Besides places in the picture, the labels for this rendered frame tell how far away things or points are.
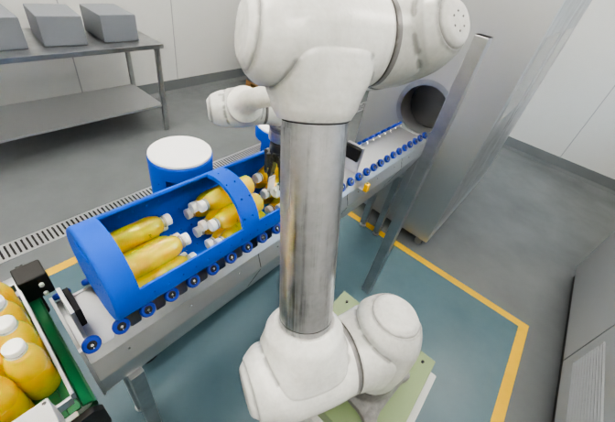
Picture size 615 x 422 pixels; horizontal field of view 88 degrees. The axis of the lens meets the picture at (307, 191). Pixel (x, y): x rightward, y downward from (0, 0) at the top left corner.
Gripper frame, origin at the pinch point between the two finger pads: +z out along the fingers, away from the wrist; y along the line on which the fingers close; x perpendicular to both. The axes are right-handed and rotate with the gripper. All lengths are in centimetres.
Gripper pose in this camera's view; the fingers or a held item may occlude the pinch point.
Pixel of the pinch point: (275, 186)
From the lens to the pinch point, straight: 121.7
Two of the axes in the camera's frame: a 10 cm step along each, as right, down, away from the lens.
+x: -6.6, 3.8, -6.5
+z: -1.6, 7.8, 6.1
